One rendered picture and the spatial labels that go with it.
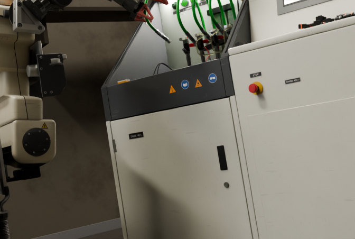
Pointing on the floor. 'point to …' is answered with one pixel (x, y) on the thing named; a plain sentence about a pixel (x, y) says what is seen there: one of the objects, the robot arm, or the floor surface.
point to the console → (298, 119)
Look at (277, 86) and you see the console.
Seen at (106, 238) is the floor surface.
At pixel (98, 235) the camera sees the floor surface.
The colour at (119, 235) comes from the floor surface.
